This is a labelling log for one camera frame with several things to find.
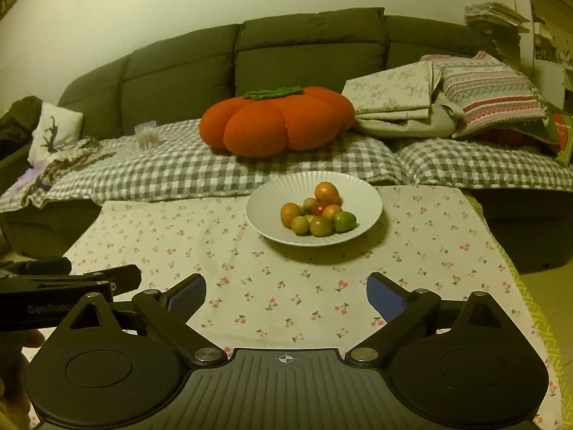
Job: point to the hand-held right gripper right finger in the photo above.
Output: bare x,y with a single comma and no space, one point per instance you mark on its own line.
382,298

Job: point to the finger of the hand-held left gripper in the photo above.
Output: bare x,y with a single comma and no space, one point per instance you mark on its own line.
44,266
121,277

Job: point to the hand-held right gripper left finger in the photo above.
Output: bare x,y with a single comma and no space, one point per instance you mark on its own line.
188,298

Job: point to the green mandarin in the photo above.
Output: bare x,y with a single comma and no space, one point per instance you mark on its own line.
344,221

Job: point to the green-orange mandarin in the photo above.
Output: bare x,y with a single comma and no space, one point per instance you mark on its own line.
321,227

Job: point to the white ribbed plate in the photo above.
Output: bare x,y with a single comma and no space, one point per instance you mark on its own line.
268,215

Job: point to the person's left hand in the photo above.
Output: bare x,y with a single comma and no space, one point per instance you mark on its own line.
12,394

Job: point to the cherry print tablecloth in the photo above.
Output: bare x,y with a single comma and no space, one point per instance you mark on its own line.
179,242

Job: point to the brown patterned cloth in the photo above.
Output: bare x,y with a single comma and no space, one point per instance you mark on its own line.
67,161

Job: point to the grey checked blanket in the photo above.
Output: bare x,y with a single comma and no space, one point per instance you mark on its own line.
170,165

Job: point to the white embroidered pillow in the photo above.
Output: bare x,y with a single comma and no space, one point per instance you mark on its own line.
56,132

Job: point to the small clear plastic box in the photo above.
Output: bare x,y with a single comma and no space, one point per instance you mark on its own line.
146,134

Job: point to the dark jacket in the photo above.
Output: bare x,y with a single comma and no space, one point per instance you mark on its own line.
18,121

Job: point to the yellow-green patterned mat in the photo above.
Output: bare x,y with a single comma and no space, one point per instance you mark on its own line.
550,345

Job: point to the beige folded cloth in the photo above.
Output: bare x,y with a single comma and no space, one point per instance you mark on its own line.
412,125

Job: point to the orange pumpkin cushion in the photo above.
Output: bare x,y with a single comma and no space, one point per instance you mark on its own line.
268,125

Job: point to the folded floral bed sheet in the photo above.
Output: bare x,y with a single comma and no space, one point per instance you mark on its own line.
389,89

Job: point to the grey sofa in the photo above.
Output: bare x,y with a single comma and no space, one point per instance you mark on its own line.
179,62

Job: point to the striped patterned pillow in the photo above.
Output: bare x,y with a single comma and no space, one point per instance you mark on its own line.
492,94

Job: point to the green book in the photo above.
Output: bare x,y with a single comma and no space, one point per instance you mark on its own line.
564,136

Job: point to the stack of papers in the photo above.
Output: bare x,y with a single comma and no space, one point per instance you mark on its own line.
492,27

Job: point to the white bookshelf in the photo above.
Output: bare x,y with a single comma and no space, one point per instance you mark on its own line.
550,31

